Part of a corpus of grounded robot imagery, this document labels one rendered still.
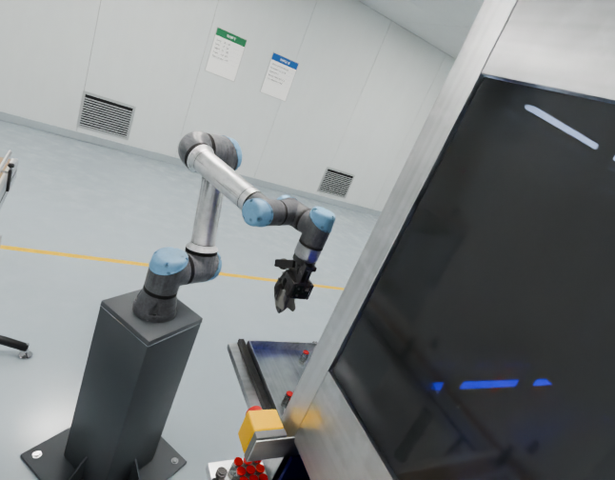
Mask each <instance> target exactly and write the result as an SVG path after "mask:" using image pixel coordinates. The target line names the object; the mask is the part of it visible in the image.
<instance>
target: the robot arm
mask: <svg viewBox="0 0 615 480"><path fill-rule="evenodd" d="M178 154H179V157H180V159H181V161H182V162H183V164H184V165H185V166H186V167H187V168H188V169H190V170H191V171H193V172H198V173H200V174H201V175H202V179H201V185H200V190H199V196H198V202H197V208H196V213H195V219H194V225H193V230H192V236H191V241H190V242H188V243H187V244H186V248H185V251H183V250H180V249H177V248H176V249H174V248H173V247H165V248H161V249H159V250H157V251H156V252H155V253H154V254H153V255H152V257H151V259H150V261H149V269H148V272H147V276H146V279H145V283H144V286H143V288H142V289H141V290H140V292H139V293H138V294H137V296H136V297H135V298H134V300H133V304H132V310H133V312H134V313H135V314H136V315H137V316H138V317H140V318H141V319H143V320H146V321H149V322H153V323H164V322H168V321H170V320H172V319H173V318H174V317H175V315H176V312H177V309H178V307H177V292H178V290H179V287H180V286H184V285H189V284H195V283H204V282H207V281H209V280H213V279H214V278H216V277H217V276H218V275H219V273H220V271H221V268H222V260H221V256H220V254H219V252H218V249H217V248H216V246H215V240H216V235H217V230H218V225H219V219H220V214H221V208H222V204H223V199H224V195H225V196H226V198H227V199H229V200H230V201H231V202H232V203H233V204H234V205H235V206H237V207H238V208H239V209H240V210H241V211H242V216H243V217H244V221H245V222H246V223H247V224H248V225H250V226H253V227H259V228H262V227H267V226H292V227H293V228H295V229H296V230H298V231H299V232H301V233H302V234H301V236H300V239H299V241H298V243H297V246H296V248H295V250H294V254H293V256H292V258H293V260H287V259H286V258H282V259H275V264H274V266H275V267H278V268H280V269H281V270H285V271H283V272H282V275H281V276H280V277H278V280H277V282H276V283H275V286H274V302H275V308H276V310H277V312H278V313H281V312H283V311H284V310H285V309H286V308H288V309H290V310H291V311H295V309H296V306H295V299H305V300H306V299H307V300H308V298H309V296H310V294H311V292H312V289H313V287H314V285H313V284H312V282H311V281H310V280H309V277H310V276H311V273H312V272H313V271H314V272H315V271H316V270H317V268H316V267H315V264H316V262H317V261H318V259H319V257H320V254H321V252H322V250H323V248H324V246H325V243H326V241H327V239H328V237H329V234H330V233H331V231H332V227H333V225H334V222H335V219H336V217H335V215H334V213H333V212H331V211H330V210H326V209H325V208H322V207H313V208H312V209H310V208H309V207H307V206H305V205H304V204H302V203H301V202H299V201H298V200H297V199H296V198H294V197H291V196H289V195H287V194H284V195H282V196H280V197H278V198H277V199H269V198H267V197H266V196H265V195H264V194H263V193H261V192H260V191H259V190H257V189H256V188H255V187H253V186H252V185H251V184H250V183H249V182H248V181H247V180H246V179H245V178H243V177H242V176H241V175H240V174H238V173H237V172H236V170H238V168H239V167H240V166H241V163H242V158H243V155H242V150H241V147H240V146H239V144H238V142H237V141H236V140H234V139H233V138H230V137H227V136H225V135H217V134H212V133H207V132H203V131H192V132H189V133H188V134H186V135H185V136H184V137H183V138H182V139H181V141H180V143H179V146H178ZM287 269H288V270H287Z"/></svg>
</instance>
